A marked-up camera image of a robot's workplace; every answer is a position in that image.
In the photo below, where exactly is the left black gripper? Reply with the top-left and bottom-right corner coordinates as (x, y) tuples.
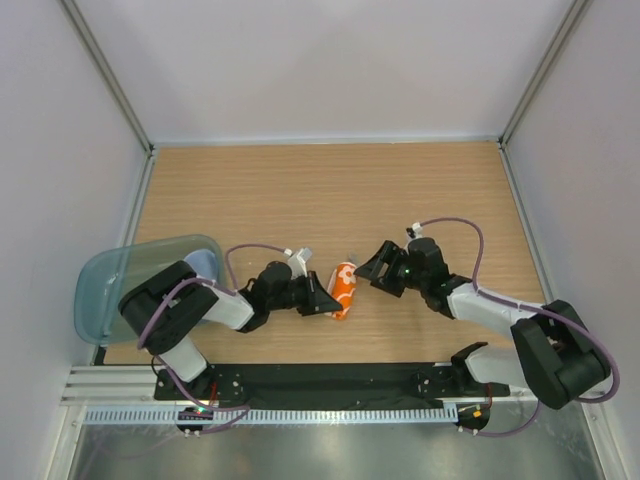
(267, 271), (342, 316)

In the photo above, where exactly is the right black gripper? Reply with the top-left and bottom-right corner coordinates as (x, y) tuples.
(354, 240), (428, 298)

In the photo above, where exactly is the orange and white towel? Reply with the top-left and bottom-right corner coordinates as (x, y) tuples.
(327, 253), (358, 321)

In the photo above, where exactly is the blue bear towel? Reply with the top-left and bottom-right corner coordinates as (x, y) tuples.
(184, 249), (220, 281)

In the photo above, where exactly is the translucent blue plastic bin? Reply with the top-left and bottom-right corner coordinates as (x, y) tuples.
(74, 234), (226, 346)

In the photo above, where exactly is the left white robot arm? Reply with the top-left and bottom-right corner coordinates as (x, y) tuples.
(118, 260), (342, 400)

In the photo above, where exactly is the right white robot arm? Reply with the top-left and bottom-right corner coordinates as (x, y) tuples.
(355, 237), (620, 410)

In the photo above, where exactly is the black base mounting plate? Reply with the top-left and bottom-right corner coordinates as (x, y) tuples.
(186, 363), (510, 411)

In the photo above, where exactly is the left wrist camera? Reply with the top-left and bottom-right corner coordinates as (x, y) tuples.
(283, 247), (313, 279)

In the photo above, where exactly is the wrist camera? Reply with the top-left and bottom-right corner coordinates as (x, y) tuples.
(283, 247), (313, 279)
(405, 222), (424, 247)

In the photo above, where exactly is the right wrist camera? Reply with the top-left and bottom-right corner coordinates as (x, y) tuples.
(405, 222), (424, 247)

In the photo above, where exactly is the white slotted cable duct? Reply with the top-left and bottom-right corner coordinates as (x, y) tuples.
(83, 403), (458, 428)

